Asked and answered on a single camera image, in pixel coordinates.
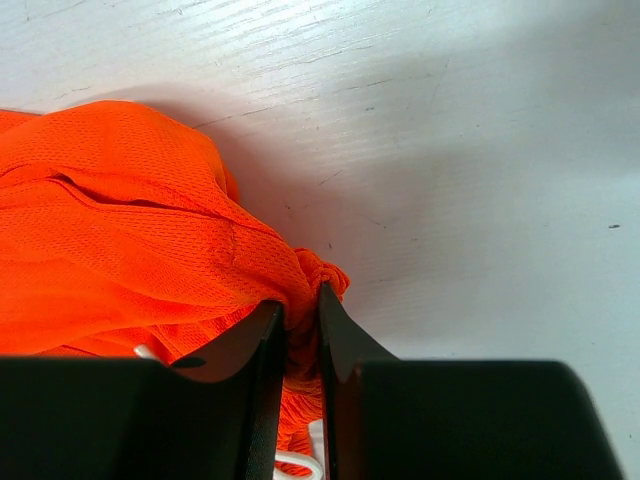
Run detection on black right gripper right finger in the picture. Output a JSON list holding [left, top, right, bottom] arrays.
[[317, 284, 622, 479]]

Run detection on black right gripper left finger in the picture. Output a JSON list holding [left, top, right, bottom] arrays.
[[1, 302, 284, 479]]

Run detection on orange mesh shorts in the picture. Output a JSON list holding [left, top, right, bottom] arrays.
[[1, 101, 349, 460]]

